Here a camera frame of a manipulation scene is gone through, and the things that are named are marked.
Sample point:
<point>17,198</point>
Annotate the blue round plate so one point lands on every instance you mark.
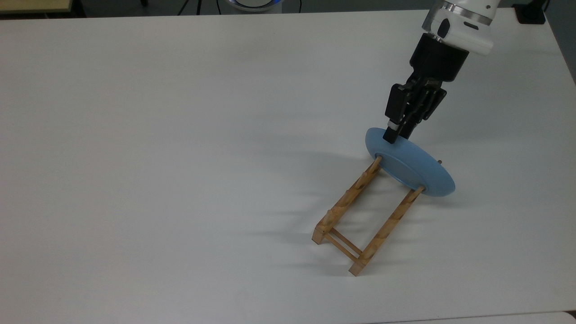
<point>418,164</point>

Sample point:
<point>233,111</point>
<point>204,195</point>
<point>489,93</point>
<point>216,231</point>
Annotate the black table clamp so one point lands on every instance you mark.
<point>530,13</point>

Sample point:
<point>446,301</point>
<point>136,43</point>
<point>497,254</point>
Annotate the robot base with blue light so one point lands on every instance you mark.
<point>254,4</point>

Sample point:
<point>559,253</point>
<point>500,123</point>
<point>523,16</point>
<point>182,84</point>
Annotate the wooden plate rack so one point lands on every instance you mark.
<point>342,204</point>

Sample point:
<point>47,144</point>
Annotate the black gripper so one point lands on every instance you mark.
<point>438,60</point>

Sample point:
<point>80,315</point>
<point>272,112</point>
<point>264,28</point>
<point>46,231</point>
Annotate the yellow wooden board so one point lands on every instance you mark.
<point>31,5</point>

